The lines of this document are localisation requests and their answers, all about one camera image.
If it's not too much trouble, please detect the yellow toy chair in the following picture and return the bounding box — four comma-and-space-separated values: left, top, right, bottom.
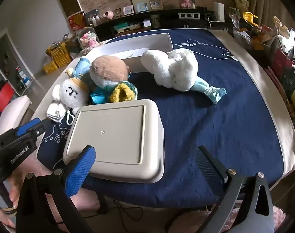
243, 12, 258, 26

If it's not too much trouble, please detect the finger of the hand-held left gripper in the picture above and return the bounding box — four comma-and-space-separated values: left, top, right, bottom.
24, 125, 45, 141
15, 118, 41, 136

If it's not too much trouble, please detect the stack of blue white boxes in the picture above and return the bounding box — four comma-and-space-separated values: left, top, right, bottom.
15, 64, 32, 90

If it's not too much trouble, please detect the glass dome with flowers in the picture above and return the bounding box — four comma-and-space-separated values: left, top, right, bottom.
77, 27, 103, 54

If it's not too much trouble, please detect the green yellow striped plush toy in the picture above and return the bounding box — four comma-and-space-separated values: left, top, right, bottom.
110, 81, 139, 102

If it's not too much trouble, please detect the dark red box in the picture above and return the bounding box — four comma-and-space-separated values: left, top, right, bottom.
271, 49, 294, 73

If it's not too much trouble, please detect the black cable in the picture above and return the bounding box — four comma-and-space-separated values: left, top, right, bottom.
111, 199, 144, 225

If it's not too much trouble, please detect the red yellow printed bag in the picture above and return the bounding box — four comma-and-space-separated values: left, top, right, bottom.
68, 12, 87, 31

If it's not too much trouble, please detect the wooden photo frame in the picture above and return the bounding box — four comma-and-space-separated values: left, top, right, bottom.
149, 0, 163, 10

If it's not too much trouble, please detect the white fluffy plush doll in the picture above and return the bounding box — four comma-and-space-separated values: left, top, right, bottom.
141, 49, 227, 105

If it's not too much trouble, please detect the white cardboard box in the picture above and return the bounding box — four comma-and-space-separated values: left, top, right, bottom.
99, 33, 173, 74

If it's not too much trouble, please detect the black television cabinet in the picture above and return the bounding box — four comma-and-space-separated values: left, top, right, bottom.
89, 8, 227, 42

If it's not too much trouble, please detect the navy blue blanket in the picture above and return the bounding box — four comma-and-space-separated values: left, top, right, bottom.
37, 28, 284, 208

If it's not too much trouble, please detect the beige curtain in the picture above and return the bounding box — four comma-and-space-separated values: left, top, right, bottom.
250, 0, 295, 27

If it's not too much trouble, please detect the beige plastic box lid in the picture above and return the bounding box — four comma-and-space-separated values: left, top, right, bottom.
62, 99, 165, 184

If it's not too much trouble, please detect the white triple picture frame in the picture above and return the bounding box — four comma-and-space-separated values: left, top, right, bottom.
178, 12, 201, 20

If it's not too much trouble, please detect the teal flat box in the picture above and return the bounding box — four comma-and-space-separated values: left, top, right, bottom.
113, 22, 142, 32

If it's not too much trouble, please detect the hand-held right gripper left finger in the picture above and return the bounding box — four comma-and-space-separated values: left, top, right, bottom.
15, 145, 97, 233

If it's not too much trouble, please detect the cream giraffe plush toy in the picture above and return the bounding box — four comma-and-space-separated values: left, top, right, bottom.
232, 0, 249, 11

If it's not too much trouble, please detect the black mug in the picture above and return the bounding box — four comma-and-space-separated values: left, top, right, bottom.
150, 15, 161, 28

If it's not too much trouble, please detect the person's left hand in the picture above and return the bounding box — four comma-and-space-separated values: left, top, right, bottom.
0, 172, 24, 225

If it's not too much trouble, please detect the dark blue printed box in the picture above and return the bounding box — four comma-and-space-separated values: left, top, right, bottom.
84, 9, 99, 21

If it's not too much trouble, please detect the dark green bag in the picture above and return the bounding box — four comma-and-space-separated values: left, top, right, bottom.
281, 67, 295, 95

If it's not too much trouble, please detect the red chair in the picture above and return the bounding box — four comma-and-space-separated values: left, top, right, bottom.
0, 81, 15, 112

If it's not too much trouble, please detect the white bear plush blue hat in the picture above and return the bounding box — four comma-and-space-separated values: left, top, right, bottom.
52, 58, 91, 127

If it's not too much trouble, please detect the pile of assorted toys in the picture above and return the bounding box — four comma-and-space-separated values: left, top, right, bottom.
231, 12, 295, 117

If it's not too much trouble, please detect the blue photo frame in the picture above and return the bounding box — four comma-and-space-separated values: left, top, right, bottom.
136, 2, 149, 13

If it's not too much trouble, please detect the white cloth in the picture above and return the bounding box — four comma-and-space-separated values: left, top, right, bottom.
47, 103, 66, 122

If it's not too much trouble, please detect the yellow plastic crate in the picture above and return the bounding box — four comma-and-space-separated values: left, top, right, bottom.
46, 42, 65, 55
43, 62, 58, 74
53, 51, 72, 66

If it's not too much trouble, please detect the brown headed plush toy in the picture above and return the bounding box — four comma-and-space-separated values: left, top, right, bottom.
89, 55, 133, 88

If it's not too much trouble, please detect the white upright appliance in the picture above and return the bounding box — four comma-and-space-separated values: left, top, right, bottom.
214, 2, 225, 22

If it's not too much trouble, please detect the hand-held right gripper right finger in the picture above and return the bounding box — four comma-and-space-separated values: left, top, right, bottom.
195, 146, 275, 233

